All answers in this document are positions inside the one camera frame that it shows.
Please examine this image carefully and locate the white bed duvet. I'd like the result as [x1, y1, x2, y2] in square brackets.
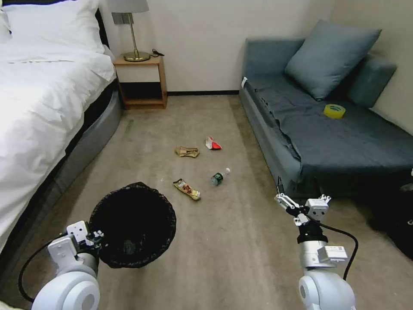
[0, 40, 117, 253]

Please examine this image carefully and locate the wooden nightstand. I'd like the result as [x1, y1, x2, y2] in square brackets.
[113, 53, 168, 110]

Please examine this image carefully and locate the crumpled brown paper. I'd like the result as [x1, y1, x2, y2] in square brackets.
[175, 146, 200, 159]

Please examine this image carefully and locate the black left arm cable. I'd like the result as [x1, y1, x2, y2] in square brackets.
[18, 247, 52, 303]

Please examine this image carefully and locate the red and white wrapper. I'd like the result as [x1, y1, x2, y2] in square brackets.
[204, 136, 223, 152]

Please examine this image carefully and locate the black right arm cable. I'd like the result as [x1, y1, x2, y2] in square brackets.
[306, 217, 359, 281]

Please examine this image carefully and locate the yellow tape roll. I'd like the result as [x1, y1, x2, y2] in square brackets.
[324, 103, 346, 119]

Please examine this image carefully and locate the black bag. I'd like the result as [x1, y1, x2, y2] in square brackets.
[367, 182, 413, 260]

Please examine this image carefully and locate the small white pillow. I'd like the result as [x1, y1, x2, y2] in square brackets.
[0, 8, 13, 44]

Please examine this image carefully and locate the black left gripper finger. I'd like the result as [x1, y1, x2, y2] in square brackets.
[86, 229, 105, 243]

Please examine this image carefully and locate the grey bed base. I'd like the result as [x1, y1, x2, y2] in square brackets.
[0, 8, 124, 259]

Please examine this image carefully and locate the brass table lamp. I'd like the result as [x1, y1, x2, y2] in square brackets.
[106, 0, 151, 62]

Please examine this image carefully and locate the large white pillow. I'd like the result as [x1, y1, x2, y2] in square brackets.
[0, 0, 105, 56]

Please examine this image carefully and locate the blue-grey sofa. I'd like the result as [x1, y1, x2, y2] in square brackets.
[238, 38, 413, 198]

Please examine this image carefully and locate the small blue-grey cushion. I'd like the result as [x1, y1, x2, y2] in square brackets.
[345, 54, 398, 109]

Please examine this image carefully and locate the trash bin with black bag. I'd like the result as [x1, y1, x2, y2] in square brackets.
[88, 182, 177, 270]

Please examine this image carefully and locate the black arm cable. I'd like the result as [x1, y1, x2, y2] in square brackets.
[306, 217, 359, 281]
[18, 247, 52, 303]

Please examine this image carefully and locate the crushed plastic bottle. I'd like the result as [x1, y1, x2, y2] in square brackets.
[210, 167, 231, 187]

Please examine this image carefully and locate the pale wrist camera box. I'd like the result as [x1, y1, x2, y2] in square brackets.
[66, 220, 90, 243]
[304, 198, 330, 221]

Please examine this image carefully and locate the large blue-grey cushion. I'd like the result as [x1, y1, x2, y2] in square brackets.
[284, 19, 382, 102]

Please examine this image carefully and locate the yellow snack wrapper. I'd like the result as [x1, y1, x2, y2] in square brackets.
[173, 179, 202, 201]

